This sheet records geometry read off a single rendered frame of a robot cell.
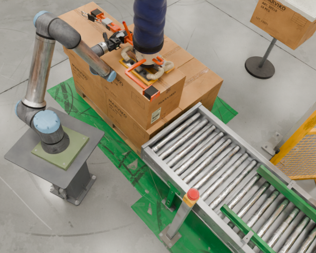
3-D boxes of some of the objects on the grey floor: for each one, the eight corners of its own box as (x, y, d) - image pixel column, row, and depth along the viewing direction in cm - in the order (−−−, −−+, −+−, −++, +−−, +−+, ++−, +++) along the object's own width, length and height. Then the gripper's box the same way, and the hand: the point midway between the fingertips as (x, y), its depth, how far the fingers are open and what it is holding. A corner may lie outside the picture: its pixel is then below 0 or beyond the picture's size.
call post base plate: (182, 236, 244) (182, 235, 241) (170, 248, 237) (170, 247, 235) (170, 223, 249) (170, 222, 247) (157, 234, 242) (158, 234, 240)
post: (175, 235, 243) (200, 196, 160) (170, 241, 240) (192, 204, 157) (170, 229, 246) (191, 187, 163) (164, 235, 243) (183, 195, 160)
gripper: (110, 56, 214) (130, 44, 223) (109, 43, 203) (130, 31, 213) (102, 50, 216) (123, 39, 226) (101, 37, 206) (123, 25, 215)
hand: (123, 34), depth 220 cm, fingers closed on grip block, 6 cm apart
